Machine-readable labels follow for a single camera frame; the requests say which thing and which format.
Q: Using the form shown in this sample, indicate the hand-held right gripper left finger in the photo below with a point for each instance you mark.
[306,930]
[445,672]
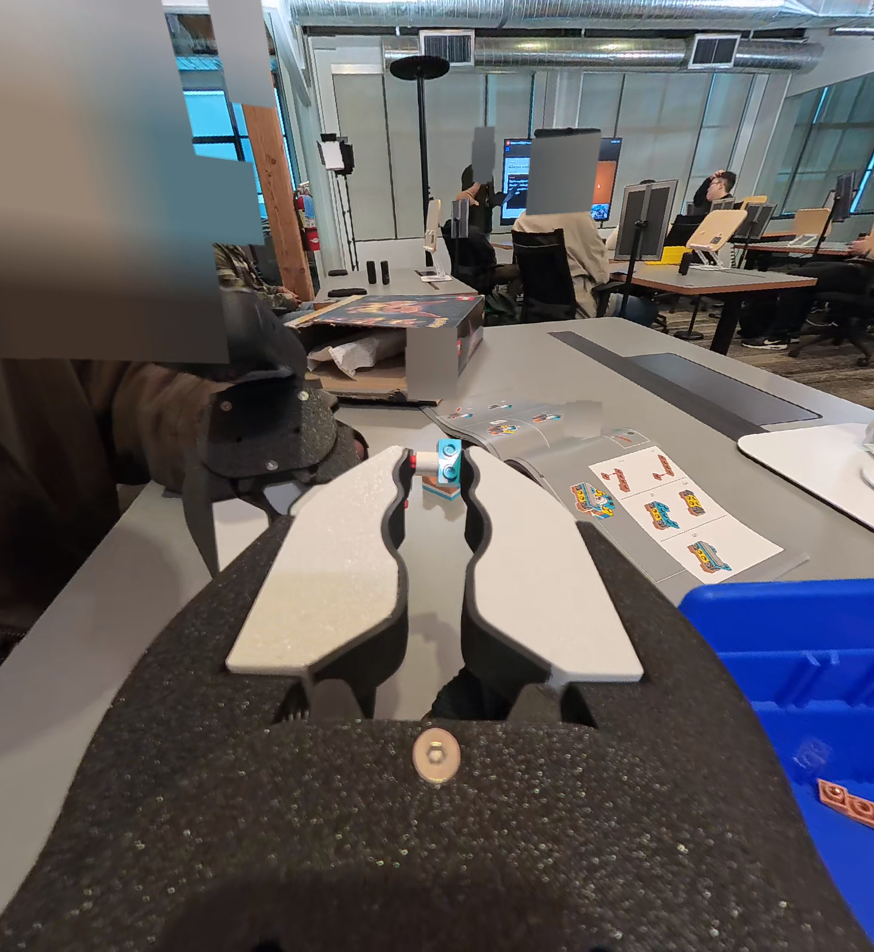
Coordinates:
[325,580]

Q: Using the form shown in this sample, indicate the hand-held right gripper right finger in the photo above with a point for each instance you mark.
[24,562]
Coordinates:
[548,580]

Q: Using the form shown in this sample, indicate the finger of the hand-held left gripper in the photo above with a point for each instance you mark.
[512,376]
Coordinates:
[284,498]

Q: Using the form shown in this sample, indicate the small toy brick assembly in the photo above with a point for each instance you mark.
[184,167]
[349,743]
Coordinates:
[448,461]

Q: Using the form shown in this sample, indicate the person's left forearm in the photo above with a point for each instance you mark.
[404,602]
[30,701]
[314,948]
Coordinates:
[161,431]

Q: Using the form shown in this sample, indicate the brown-topped desk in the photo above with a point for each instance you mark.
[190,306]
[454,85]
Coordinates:
[719,281]

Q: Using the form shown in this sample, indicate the grey instruction booklet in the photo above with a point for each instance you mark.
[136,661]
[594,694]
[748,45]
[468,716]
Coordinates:
[548,454]

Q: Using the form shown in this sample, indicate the colourful toy brick build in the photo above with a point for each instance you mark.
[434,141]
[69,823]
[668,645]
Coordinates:
[440,492]

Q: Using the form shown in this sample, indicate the printed cardboard toy box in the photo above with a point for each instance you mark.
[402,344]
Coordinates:
[377,311]

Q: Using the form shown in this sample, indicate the red fire extinguisher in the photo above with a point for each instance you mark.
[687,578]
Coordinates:
[309,223]

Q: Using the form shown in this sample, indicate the white phone stand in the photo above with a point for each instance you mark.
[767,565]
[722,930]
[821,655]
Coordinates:
[437,238]

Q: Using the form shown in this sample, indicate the person's brown jacket torso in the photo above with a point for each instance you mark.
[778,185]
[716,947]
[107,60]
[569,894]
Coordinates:
[20,520]

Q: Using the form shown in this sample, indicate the blue plastic bin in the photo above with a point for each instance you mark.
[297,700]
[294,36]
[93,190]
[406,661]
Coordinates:
[816,632]

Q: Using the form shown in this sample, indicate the white flat tray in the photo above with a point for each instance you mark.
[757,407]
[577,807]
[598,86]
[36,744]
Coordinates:
[801,468]

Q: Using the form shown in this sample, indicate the light panel on stand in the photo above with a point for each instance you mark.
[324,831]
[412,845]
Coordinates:
[335,152]

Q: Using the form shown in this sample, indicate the black mesh office chair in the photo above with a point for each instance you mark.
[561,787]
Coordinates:
[544,275]

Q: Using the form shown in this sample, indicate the black floor lamp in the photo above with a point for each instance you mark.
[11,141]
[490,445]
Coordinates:
[422,149]

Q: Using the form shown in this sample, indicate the yellow box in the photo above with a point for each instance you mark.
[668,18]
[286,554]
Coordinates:
[667,256]

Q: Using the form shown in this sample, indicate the brown toy plate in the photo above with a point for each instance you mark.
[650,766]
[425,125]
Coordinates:
[849,803]

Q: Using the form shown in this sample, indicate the grey monitor on stand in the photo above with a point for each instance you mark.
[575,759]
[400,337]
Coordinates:
[649,216]

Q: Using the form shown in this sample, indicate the wooden laptop stand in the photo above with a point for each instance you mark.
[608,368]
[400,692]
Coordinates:
[716,230]

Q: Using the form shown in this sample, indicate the air vent grille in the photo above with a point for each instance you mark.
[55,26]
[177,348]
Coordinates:
[446,48]
[714,50]

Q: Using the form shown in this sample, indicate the wooden post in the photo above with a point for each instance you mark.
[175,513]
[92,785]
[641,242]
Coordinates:
[277,201]

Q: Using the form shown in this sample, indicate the wall screen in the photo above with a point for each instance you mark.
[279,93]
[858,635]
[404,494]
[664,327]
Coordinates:
[608,178]

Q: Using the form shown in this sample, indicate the slim silver air duct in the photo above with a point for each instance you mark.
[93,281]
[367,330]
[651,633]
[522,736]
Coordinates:
[593,52]

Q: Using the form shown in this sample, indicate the large silver air duct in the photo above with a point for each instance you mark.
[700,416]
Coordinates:
[556,11]

